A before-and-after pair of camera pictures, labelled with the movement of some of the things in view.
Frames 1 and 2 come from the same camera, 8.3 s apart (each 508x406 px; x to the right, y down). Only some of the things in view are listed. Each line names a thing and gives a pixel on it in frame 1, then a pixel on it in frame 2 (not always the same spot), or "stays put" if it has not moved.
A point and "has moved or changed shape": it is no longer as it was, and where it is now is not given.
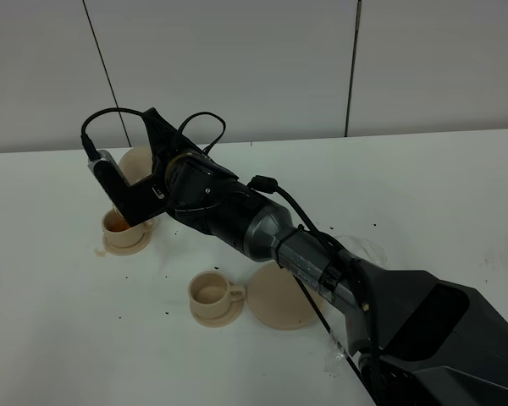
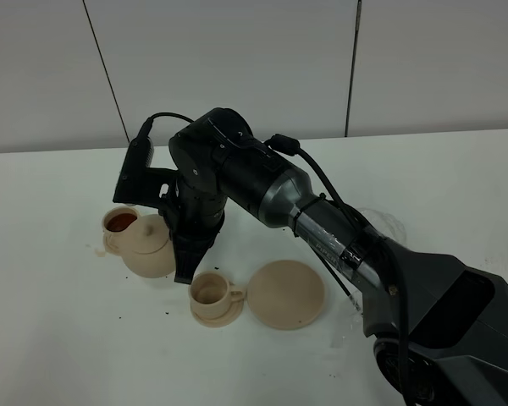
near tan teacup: [211, 294] stays put
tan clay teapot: [136, 163] has moved or changed shape
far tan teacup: [118, 233] stays put
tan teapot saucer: [279, 302] stays put
